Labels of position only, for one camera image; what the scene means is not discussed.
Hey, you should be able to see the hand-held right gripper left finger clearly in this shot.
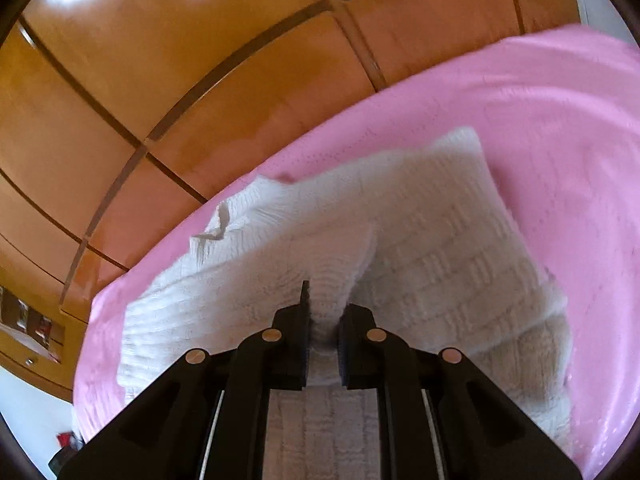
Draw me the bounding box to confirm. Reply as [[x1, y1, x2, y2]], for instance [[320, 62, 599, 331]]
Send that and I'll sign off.
[[60, 280, 313, 480]]

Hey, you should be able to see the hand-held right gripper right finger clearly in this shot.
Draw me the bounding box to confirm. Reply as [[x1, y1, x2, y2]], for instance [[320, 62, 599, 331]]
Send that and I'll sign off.
[[337, 302, 584, 480]]

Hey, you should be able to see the white knitted sweater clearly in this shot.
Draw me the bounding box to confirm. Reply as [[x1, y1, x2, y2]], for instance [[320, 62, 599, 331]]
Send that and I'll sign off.
[[116, 127, 573, 480]]

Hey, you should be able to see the pink patterned bedspread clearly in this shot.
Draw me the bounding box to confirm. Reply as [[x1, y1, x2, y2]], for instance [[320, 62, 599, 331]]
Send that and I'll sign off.
[[72, 22, 640, 480]]

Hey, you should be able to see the wooden wardrobe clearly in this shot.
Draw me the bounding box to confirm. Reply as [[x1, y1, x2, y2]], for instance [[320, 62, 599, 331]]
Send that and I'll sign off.
[[0, 0, 586, 402]]

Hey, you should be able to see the wooden wall shelf with bottles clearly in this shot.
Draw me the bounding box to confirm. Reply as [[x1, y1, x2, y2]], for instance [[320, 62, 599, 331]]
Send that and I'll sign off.
[[0, 285, 67, 364]]

